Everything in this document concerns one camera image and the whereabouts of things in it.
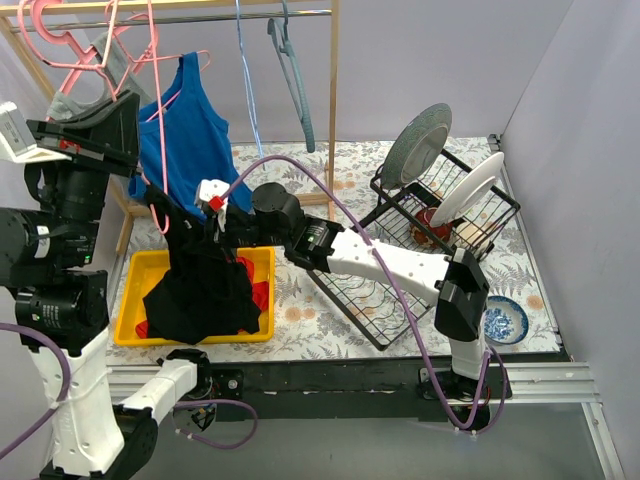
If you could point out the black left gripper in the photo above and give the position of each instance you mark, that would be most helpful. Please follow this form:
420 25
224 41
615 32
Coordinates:
84 146

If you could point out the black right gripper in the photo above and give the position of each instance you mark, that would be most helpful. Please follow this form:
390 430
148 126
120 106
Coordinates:
195 215

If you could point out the red tank top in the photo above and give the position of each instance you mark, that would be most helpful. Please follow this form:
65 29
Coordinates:
257 290

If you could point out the blue tank top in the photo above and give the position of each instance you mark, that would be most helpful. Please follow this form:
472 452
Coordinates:
194 136

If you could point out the thin pink hanger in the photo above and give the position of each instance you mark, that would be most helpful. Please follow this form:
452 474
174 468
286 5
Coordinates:
159 103
145 55

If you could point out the light blue hanger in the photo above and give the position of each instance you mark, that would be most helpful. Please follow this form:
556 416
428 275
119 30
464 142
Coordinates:
250 99

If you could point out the grey-blue hanger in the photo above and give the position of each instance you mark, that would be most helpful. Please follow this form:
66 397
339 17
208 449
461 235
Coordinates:
277 29

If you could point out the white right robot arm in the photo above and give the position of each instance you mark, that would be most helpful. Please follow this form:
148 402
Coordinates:
453 284

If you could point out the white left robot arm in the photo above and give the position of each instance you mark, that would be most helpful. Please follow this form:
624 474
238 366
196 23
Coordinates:
61 308

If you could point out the grey tank top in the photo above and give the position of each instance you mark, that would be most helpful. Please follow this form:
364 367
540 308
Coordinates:
115 65

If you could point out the thick pink hanger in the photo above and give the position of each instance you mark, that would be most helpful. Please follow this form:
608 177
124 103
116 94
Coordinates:
61 50

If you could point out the yellow plastic tray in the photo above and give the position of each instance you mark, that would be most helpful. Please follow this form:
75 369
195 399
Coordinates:
147 268

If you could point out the wooden clothes rack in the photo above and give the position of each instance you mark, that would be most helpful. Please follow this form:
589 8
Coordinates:
15 37

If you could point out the grey patterned plate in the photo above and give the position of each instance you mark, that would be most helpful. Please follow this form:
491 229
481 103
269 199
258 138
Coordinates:
417 147

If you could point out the red bowl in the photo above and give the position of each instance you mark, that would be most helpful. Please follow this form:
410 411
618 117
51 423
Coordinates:
442 232

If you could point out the cream bowl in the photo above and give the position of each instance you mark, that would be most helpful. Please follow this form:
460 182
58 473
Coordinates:
468 236

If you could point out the white plate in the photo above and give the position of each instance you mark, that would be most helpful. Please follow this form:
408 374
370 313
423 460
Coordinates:
469 190

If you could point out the blue white porcelain bowl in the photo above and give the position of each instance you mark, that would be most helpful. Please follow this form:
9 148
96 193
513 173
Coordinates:
506 322

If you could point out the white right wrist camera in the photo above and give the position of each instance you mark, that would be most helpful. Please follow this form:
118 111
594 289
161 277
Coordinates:
211 193

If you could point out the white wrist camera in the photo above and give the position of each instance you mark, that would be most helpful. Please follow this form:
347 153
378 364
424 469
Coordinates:
18 145
211 193

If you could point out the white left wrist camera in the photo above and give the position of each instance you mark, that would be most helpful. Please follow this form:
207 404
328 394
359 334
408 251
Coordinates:
18 145

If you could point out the black wire dish rack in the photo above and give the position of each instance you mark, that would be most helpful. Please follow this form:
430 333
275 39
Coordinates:
374 308

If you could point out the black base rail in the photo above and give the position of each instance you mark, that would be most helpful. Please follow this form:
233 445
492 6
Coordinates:
339 389

